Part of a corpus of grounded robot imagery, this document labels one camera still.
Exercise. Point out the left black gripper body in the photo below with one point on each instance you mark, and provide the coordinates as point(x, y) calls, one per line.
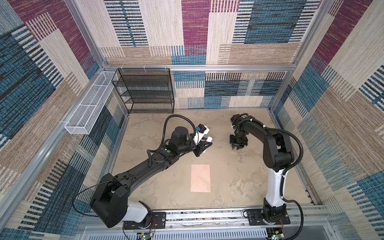
point(198, 148)

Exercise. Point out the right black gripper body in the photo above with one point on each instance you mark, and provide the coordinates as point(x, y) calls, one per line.
point(238, 139)

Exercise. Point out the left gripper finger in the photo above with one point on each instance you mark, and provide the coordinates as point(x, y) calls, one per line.
point(206, 144)
point(200, 151)

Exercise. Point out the pale pink envelope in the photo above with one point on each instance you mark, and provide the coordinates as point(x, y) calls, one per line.
point(200, 179)

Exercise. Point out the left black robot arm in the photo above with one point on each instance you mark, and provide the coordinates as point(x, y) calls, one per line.
point(111, 202)

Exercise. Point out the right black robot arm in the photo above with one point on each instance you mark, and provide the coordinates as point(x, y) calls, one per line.
point(277, 156)

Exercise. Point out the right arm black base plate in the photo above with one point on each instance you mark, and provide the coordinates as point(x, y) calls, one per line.
point(266, 216)

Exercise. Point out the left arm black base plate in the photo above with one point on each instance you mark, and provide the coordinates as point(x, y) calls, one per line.
point(153, 220)

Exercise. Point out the black wire mesh shelf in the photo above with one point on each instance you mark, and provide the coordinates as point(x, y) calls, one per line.
point(145, 90)

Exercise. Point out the aluminium mounting rail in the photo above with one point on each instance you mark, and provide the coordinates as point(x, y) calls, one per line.
point(195, 224)

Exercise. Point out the white wire mesh basket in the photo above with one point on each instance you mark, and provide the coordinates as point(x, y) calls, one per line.
point(87, 112)

